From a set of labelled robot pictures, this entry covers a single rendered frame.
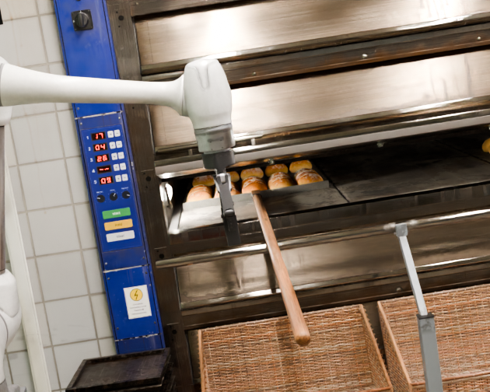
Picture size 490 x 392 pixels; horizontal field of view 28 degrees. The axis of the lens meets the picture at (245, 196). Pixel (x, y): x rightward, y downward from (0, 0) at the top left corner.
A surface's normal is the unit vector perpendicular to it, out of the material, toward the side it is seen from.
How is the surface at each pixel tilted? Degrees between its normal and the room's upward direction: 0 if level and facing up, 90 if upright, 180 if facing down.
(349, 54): 90
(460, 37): 90
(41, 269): 90
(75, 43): 90
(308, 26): 70
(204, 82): 81
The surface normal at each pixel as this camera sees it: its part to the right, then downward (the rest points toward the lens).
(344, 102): -0.02, -0.19
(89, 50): 0.03, 0.15
